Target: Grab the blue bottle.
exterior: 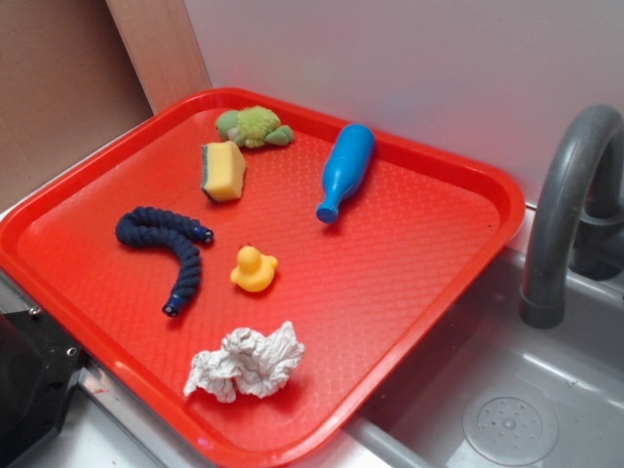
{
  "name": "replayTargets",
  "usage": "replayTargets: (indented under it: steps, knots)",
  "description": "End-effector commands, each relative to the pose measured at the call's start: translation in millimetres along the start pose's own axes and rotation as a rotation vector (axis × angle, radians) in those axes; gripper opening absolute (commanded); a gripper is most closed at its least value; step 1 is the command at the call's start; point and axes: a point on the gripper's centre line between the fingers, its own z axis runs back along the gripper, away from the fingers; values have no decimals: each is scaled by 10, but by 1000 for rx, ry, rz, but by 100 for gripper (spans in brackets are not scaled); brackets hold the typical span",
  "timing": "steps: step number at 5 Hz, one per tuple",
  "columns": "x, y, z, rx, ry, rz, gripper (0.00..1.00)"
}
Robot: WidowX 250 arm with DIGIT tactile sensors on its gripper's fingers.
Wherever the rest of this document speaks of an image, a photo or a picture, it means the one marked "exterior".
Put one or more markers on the green plush toy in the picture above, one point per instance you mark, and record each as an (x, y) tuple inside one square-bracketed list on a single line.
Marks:
[(253, 127)]

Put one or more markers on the yellow sponge with green pad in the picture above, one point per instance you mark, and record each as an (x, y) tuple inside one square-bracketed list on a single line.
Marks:
[(224, 168)]

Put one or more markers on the grey plastic sink basin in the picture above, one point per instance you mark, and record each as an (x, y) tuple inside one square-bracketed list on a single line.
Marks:
[(483, 389)]

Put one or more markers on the blue plastic bottle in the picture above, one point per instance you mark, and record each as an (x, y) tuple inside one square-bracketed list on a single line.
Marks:
[(345, 169)]

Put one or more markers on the red plastic tray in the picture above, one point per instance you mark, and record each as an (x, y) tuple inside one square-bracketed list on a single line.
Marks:
[(360, 293)]

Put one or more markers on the yellow rubber duck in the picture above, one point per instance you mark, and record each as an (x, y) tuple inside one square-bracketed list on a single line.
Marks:
[(254, 271)]

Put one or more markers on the crumpled white paper towel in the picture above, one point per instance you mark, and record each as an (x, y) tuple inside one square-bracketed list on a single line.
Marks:
[(247, 363)]

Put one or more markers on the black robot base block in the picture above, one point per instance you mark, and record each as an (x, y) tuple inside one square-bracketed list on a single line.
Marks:
[(40, 363)]

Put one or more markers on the grey toy faucet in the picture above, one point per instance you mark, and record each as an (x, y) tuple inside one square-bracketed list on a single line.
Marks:
[(578, 224)]

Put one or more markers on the wooden board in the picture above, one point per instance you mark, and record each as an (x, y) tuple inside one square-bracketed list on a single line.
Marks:
[(163, 49)]

